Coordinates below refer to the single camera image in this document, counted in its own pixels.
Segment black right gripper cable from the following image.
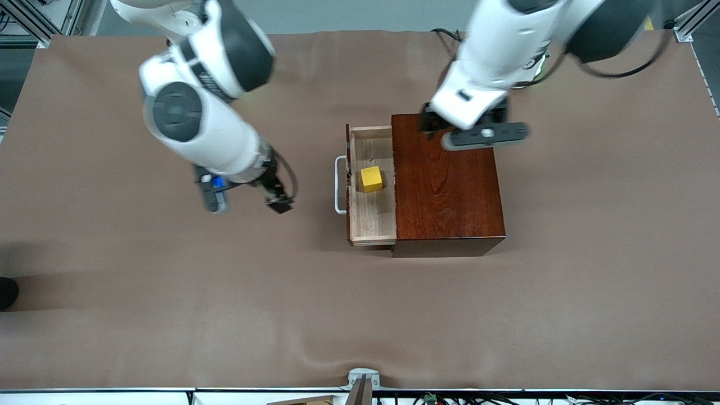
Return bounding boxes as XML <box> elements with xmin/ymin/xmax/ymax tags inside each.
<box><xmin>273</xmin><ymin>147</ymin><xmax>299</xmax><ymax>202</ymax></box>

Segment tan board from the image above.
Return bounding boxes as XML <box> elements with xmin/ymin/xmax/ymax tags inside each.
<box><xmin>267</xmin><ymin>395</ymin><xmax>338</xmax><ymax>405</ymax></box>

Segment dark red wooden cabinet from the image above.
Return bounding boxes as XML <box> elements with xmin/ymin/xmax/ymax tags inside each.
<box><xmin>391</xmin><ymin>112</ymin><xmax>506</xmax><ymax>258</ymax></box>

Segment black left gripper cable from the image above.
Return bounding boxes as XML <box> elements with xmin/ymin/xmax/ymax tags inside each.
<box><xmin>579</xmin><ymin>34</ymin><xmax>673</xmax><ymax>79</ymax></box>

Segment black left arm base cable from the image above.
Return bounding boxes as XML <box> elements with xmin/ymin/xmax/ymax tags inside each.
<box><xmin>430</xmin><ymin>28</ymin><xmax>467</xmax><ymax>46</ymax></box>

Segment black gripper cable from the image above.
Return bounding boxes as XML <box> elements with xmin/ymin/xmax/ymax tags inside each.
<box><xmin>579</xmin><ymin>34</ymin><xmax>673</xmax><ymax>79</ymax></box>
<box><xmin>273</xmin><ymin>147</ymin><xmax>299</xmax><ymax>202</ymax></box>

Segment grey metal bracket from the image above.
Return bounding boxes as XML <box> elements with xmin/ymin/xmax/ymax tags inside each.
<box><xmin>339</xmin><ymin>368</ymin><xmax>381</xmax><ymax>405</ymax></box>

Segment light wood drawer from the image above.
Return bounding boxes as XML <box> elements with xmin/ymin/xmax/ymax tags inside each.
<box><xmin>335</xmin><ymin>124</ymin><xmax>398</xmax><ymax>247</ymax></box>

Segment metal table edge rail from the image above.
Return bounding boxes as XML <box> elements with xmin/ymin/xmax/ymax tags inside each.
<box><xmin>0</xmin><ymin>387</ymin><xmax>720</xmax><ymax>394</ymax></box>

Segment black round object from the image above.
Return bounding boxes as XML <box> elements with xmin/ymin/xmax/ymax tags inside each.
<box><xmin>0</xmin><ymin>277</ymin><xmax>20</xmax><ymax>311</ymax></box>

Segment brown table cloth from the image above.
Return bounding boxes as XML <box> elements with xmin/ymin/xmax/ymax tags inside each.
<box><xmin>0</xmin><ymin>29</ymin><xmax>720</xmax><ymax>392</ymax></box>

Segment yellow block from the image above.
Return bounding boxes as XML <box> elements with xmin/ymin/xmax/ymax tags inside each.
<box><xmin>360</xmin><ymin>166</ymin><xmax>384</xmax><ymax>194</ymax></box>

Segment tangled black cables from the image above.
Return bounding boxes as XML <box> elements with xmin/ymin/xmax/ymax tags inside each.
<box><xmin>374</xmin><ymin>393</ymin><xmax>720</xmax><ymax>405</ymax></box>

